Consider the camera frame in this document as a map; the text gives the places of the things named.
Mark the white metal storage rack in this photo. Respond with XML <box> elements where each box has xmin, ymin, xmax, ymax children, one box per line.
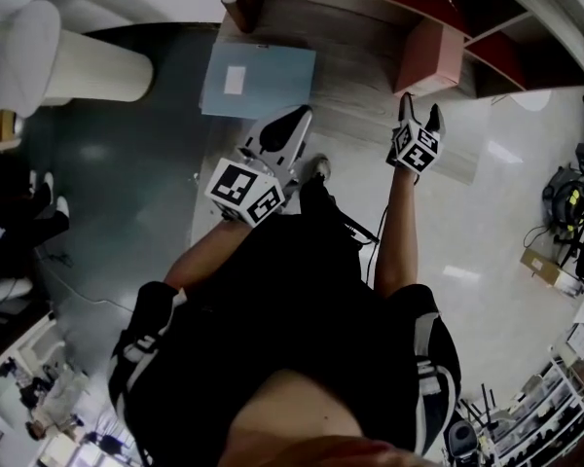
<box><xmin>486</xmin><ymin>357</ymin><xmax>584</xmax><ymax>467</ymax></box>

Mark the person's right forearm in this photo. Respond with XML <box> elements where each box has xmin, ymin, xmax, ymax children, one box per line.
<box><xmin>374</xmin><ymin>167</ymin><xmax>422</xmax><ymax>301</ymax></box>

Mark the person with headset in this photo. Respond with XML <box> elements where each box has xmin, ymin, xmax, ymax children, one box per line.
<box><xmin>107</xmin><ymin>177</ymin><xmax>463</xmax><ymax>461</ymax></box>

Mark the black and yellow vacuum cleaner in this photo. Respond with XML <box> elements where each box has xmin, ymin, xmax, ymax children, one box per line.
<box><xmin>542</xmin><ymin>165</ymin><xmax>584</xmax><ymax>235</ymax></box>

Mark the person's left forearm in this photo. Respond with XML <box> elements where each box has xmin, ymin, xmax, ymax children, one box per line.
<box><xmin>164</xmin><ymin>216</ymin><xmax>254</xmax><ymax>291</ymax></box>

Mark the cluttered white shelf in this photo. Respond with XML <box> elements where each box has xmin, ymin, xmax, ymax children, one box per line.
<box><xmin>0</xmin><ymin>308</ymin><xmax>93</xmax><ymax>456</ymax></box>

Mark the white table with ribbed pedestals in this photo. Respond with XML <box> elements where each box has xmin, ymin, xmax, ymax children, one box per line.
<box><xmin>0</xmin><ymin>0</ymin><xmax>155</xmax><ymax>116</ymax></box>

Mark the blue file box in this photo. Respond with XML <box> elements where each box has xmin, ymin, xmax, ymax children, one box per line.
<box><xmin>200</xmin><ymin>41</ymin><xmax>317</xmax><ymax>121</ymax></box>

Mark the grey wooden shelf hutch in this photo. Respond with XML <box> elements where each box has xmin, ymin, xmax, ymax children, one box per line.
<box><xmin>206</xmin><ymin>0</ymin><xmax>584</xmax><ymax>99</ymax></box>

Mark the pink file box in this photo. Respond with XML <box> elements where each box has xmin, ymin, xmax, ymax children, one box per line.
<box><xmin>393</xmin><ymin>17</ymin><xmax>466</xmax><ymax>97</ymax></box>

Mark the wooden stool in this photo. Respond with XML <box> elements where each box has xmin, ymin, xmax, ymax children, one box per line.
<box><xmin>0</xmin><ymin>109</ymin><xmax>25</xmax><ymax>153</ymax></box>

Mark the person's light shoe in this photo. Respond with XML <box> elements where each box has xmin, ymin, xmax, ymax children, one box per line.
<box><xmin>310</xmin><ymin>154</ymin><xmax>333</xmax><ymax>183</ymax></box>

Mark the black antenna device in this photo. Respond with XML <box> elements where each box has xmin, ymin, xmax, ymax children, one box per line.
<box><xmin>480</xmin><ymin>381</ymin><xmax>498</xmax><ymax>423</ymax></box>

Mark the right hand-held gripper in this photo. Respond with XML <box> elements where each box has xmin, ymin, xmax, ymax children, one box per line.
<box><xmin>385</xmin><ymin>90</ymin><xmax>447</xmax><ymax>176</ymax></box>

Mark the flat cardboard box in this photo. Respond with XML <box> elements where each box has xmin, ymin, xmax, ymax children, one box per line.
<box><xmin>519</xmin><ymin>246</ymin><xmax>573</xmax><ymax>286</ymax></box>

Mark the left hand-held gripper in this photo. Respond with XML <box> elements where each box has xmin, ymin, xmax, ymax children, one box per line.
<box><xmin>202</xmin><ymin>105</ymin><xmax>314</xmax><ymax>229</ymax></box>

